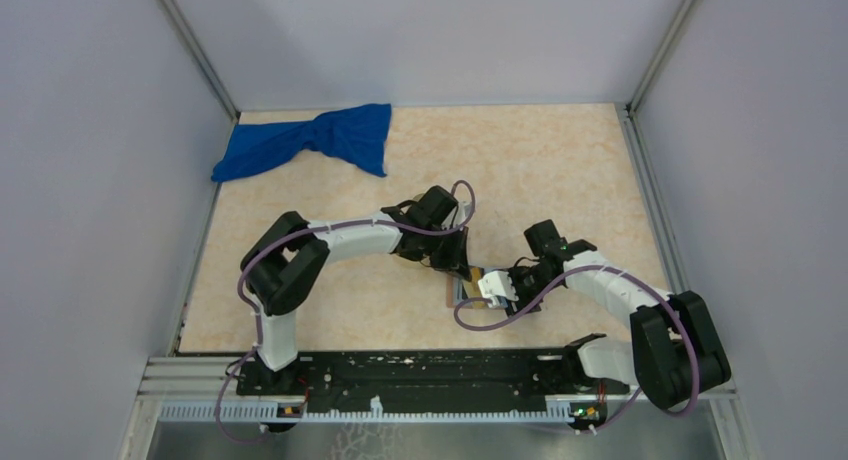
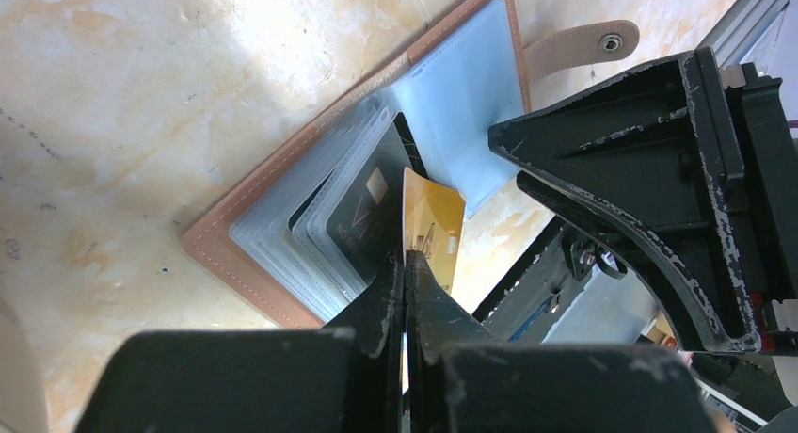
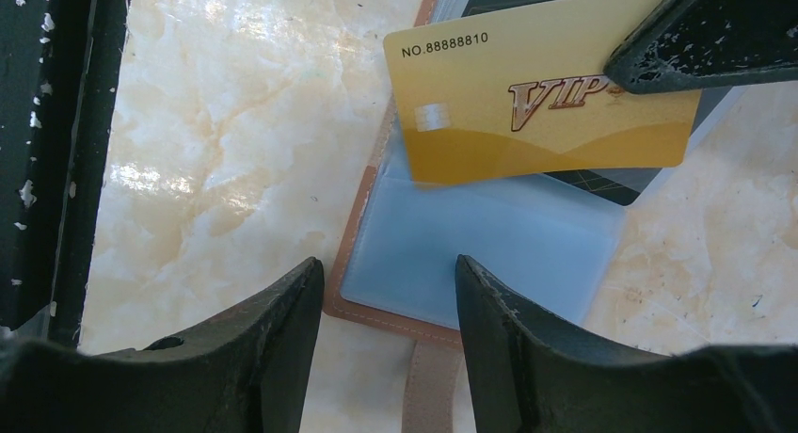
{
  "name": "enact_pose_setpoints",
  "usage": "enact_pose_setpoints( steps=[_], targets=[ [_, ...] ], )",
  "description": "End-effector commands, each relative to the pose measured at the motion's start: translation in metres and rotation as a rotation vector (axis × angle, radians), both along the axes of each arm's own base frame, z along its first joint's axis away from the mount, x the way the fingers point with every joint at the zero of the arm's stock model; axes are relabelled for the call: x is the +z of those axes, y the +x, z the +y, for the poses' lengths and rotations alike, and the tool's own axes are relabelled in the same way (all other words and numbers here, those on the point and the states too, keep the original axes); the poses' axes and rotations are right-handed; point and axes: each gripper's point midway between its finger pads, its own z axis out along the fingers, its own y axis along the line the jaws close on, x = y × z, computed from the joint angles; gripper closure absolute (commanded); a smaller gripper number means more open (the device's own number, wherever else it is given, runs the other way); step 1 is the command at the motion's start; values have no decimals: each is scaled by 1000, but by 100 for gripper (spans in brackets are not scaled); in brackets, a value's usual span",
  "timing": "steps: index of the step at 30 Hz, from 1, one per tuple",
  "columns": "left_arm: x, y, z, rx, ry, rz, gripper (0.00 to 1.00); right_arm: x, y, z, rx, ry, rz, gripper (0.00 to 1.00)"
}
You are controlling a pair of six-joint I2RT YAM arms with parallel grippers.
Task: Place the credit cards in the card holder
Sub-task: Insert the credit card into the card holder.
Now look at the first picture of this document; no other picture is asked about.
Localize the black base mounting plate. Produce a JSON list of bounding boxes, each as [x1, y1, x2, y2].
[[236, 347, 630, 414]]

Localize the aluminium corner post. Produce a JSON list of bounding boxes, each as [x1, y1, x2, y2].
[[627, 0, 702, 118], [155, 0, 241, 123]]

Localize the blue cloth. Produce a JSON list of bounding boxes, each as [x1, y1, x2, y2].
[[211, 104, 392, 183]]

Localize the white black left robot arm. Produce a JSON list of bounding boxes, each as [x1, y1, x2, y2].
[[236, 185, 477, 394]]

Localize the aluminium right corner post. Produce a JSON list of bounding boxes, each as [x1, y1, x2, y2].
[[627, 0, 702, 118]]

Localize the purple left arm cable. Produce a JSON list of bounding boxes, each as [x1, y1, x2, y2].
[[213, 179, 478, 445]]

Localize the white slotted cable duct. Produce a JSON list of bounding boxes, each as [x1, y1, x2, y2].
[[159, 397, 575, 424]]

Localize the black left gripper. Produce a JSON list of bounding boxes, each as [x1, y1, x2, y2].
[[421, 224, 472, 282]]

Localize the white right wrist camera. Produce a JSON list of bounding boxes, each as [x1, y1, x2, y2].
[[479, 270, 517, 309]]

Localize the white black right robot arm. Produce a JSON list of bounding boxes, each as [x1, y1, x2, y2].
[[499, 220, 732, 410]]

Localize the aluminium front rail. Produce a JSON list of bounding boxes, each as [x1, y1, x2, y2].
[[135, 354, 738, 402]]

